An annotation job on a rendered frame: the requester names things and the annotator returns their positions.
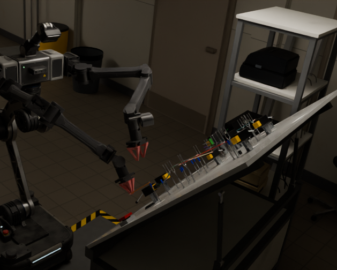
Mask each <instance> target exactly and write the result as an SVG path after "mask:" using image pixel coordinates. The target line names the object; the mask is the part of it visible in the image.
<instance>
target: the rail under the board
mask: <svg viewBox="0 0 337 270"><path fill-rule="evenodd" d="M150 202H151V201H150ZM150 202H149V203H150ZM149 203H148V204H149ZM146 205H147V204H146ZM146 205H145V206H146ZM143 207H144V206H143ZM143 207H142V208H143ZM140 209H141V208H140ZM136 212H137V211H136ZM133 214H134V213H133ZM121 222H122V221H121ZM121 222H120V223H121ZM118 224H119V223H118ZM118 224H117V225H118ZM115 226H116V225H115ZM115 226H114V227H115ZM111 229H112V228H111ZM109 230H110V229H109ZM109 230H108V231H109ZM108 231H106V232H108ZM106 232H105V233H106ZM105 233H103V234H105ZM103 234H102V235H103ZM102 235H100V236H102ZM128 235H129V234H128ZM128 235H126V236H128ZM100 236H99V237H100ZM126 236H124V237H122V238H120V239H118V238H117V237H116V235H115V236H113V237H111V238H109V239H107V240H105V241H103V242H101V243H99V244H97V245H96V246H94V247H92V248H90V249H89V248H88V247H87V245H88V244H90V243H91V242H93V241H94V240H93V241H91V242H90V243H88V244H87V245H86V246H85V257H87V258H88V259H90V260H92V261H94V260H95V259H96V258H98V257H99V256H100V255H102V254H103V253H105V252H106V251H108V250H109V249H110V248H111V247H113V246H114V245H116V244H117V243H118V242H120V241H121V240H122V239H124V238H125V237H126ZM99 237H98V238H99ZM96 239H97V238H96ZM96 239H95V240H96Z"/></svg>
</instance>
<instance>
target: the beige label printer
mask: <svg viewBox="0 0 337 270"><path fill-rule="evenodd" d="M264 164H265V165H263V166H262V167H261V168H260V169H258V170H256V171H254V172H252V173H250V174H248V175H246V176H244V177H242V178H240V179H238V180H236V181H234V182H235V183H238V184H240V185H242V186H244V187H247V188H249V189H252V190H254V191H256V192H258V193H260V192H261V191H262V190H263V188H264V187H265V186H266V185H267V181H268V173H269V169H270V165H269V164H268V163H266V162H264Z"/></svg>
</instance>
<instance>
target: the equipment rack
mask: <svg viewBox="0 0 337 270"><path fill-rule="evenodd" d="M236 18H238V21H237V27H236V32H235V38H234V43H233V49H232V52H231V58H230V63H229V69H228V75H227V80H226V86H225V89H224V95H223V100H222V106H221V111H220V117H219V123H218V128H217V132H218V130H219V131H220V130H221V129H222V130H223V131H224V128H223V127H224V126H225V122H226V117H227V111H228V106H229V101H230V96H231V90H232V87H233V86H235V87H238V88H241V89H244V90H247V91H250V92H253V93H256V96H255V99H254V104H253V108H252V112H254V113H256V114H257V113H258V108H259V104H260V99H261V96H265V97H268V98H271V99H274V100H277V101H281V102H284V103H287V104H290V105H292V109H291V113H290V116H291V115H293V114H295V113H297V112H298V111H299V107H300V105H301V104H303V103H304V102H305V101H307V100H308V99H310V98H311V97H313V96H314V95H316V94H317V93H318V92H320V93H319V96H318V100H320V99H322V98H323V97H325V95H326V91H327V88H328V84H329V81H330V78H331V75H332V71H333V68H334V64H335V61H336V57H337V34H336V37H335V41H334V44H333V48H332V52H331V55H330V58H329V61H328V65H327V69H326V72H325V76H324V79H319V78H317V82H316V78H315V77H312V76H309V71H310V67H311V63H312V60H313V56H314V52H315V49H316V45H317V42H318V40H321V39H323V38H325V37H327V36H330V35H332V34H334V33H337V20H335V19H330V18H325V17H321V16H316V15H313V14H308V13H304V12H299V11H294V10H290V9H285V8H282V7H277V6H275V7H270V8H266V9H261V10H256V11H251V12H246V13H241V14H237V15H236ZM244 24H247V25H251V26H255V27H259V28H263V29H267V30H270V32H269V36H268V41H267V46H266V47H272V46H273V43H274V38H275V34H276V32H278V33H282V34H287V35H291V36H295V37H297V38H301V39H306V40H310V41H309V45H308V49H307V52H306V56H305V60H304V64H303V68H302V72H301V73H299V72H297V73H296V77H295V80H294V81H293V82H291V83H290V84H288V85H287V86H285V87H284V88H277V87H275V86H272V85H268V84H265V83H263V82H259V81H256V80H252V79H249V78H246V77H242V76H240V75H239V72H238V73H235V71H236V65H237V60H238V54H239V49H240V46H241V40H242V35H243V30H244ZM308 78H309V79H310V80H311V82H312V86H311V84H310V81H309V79H308ZM237 81H238V82H237ZM242 83H243V84H242ZM255 87H256V88H255ZM263 90H265V91H263ZM270 92H271V93H270ZM277 94H278V95H277ZM280 95H281V96H280ZM283 96H284V97H283ZM288 98H289V99H288ZM318 118H319V115H318V116H316V117H315V118H314V119H312V121H311V124H310V128H309V131H308V132H305V134H304V131H303V132H302V137H301V130H300V131H299V132H298V138H299V141H298V151H299V150H300V149H301V148H302V147H303V146H304V148H303V152H302V156H301V159H300V162H299V166H298V170H297V174H296V177H295V182H296V181H297V179H298V180H301V176H302V173H303V169H304V166H305V162H306V159H307V156H308V152H309V149H310V146H311V142H312V138H313V135H314V132H315V129H316V126H317V122H318ZM300 137H301V138H300ZM295 138H296V133H295V134H294V135H293V136H292V137H290V138H289V139H288V140H287V141H286V142H284V143H283V144H282V145H281V146H280V147H278V148H277V149H276V150H275V151H274V152H272V153H271V154H270V155H271V156H270V155H269V156H268V157H266V158H265V160H268V161H271V162H273V163H276V164H277V166H276V170H275V171H272V170H269V173H268V181H267V185H266V186H265V187H264V188H263V190H262V191H261V192H260V194H263V195H265V196H267V197H269V198H272V199H274V200H276V201H278V200H279V199H280V198H281V197H282V196H283V195H284V194H285V192H286V191H287V190H288V186H289V183H290V180H291V178H289V177H286V183H287V185H288V186H286V187H285V189H284V181H283V180H281V179H283V176H282V170H283V166H284V164H285V163H286V162H287V161H288V160H289V159H290V158H291V157H292V156H293V153H294V142H295ZM291 139H292V140H293V141H294V142H293V141H292V140H291ZM273 156H274V157H273ZM277 158H278V159H277ZM278 187H279V189H280V193H279V189H278Z"/></svg>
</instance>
